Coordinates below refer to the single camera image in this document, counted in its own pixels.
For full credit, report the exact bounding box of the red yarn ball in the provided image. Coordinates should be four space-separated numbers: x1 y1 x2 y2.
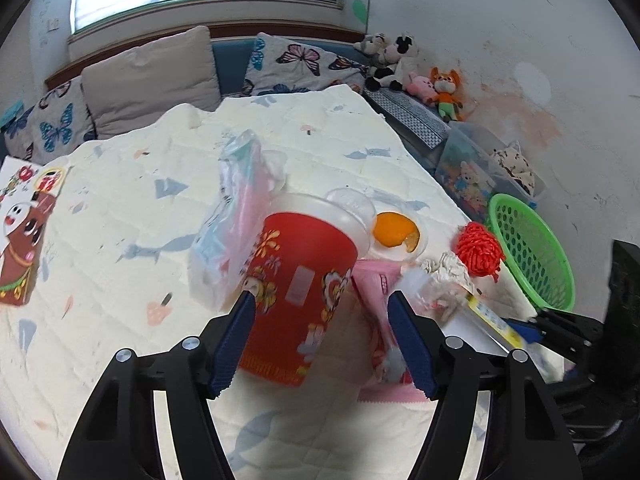
455 222 507 283

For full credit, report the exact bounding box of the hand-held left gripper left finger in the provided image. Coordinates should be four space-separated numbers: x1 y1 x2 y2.
57 290 257 480

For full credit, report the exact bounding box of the green plastic basket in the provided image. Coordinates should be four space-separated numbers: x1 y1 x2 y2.
487 193 576 312

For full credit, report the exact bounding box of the bear-print toy box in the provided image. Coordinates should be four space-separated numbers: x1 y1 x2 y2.
447 160 493 221

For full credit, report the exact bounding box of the cat-print cloth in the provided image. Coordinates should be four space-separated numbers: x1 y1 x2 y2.
490 142 536 193

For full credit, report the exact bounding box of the black-and-white cow plush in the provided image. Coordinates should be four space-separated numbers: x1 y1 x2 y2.
365 34 421 92

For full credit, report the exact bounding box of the cream printed quilt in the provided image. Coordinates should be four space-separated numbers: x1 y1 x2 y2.
0 84 566 480

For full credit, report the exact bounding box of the yellow-edged clear packet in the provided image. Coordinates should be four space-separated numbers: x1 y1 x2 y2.
442 290 543 356

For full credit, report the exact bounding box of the clear storage box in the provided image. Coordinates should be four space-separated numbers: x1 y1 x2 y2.
435 121 548 226

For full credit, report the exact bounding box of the grey-white plush toy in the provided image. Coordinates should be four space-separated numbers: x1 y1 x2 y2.
354 32 390 56

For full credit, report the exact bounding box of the red printed paper cup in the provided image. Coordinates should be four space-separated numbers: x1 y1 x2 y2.
239 192 375 388

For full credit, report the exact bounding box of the cartoon printed box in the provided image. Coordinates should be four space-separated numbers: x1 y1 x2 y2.
0 156 71 307

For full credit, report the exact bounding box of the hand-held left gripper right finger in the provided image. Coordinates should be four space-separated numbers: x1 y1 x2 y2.
387 290 583 480

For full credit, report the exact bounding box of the large butterfly-print pillow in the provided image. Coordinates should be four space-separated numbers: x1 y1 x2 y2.
242 32 371 97

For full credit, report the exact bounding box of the clear plastic snack bag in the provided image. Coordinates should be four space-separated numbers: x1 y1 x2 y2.
189 130 281 311

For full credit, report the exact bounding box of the pink pig plush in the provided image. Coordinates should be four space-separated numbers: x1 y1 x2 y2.
404 74 435 106

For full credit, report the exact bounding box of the blue sofa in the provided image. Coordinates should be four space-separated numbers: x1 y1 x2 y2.
210 37 451 186

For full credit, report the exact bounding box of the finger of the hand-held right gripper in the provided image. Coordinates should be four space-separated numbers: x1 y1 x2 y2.
502 310 608 361

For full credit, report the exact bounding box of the grey patterned cloth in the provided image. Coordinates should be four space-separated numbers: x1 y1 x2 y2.
362 87 451 151

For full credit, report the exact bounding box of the pink wrapper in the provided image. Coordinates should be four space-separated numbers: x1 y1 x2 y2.
350 257 431 406

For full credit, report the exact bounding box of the orange fox plush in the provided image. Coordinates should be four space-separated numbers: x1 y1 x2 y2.
429 66 465 122

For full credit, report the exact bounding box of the beige pillow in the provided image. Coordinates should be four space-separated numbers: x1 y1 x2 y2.
81 25 222 140

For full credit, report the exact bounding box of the crumpled white paper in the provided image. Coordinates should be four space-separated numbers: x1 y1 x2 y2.
419 252 476 291

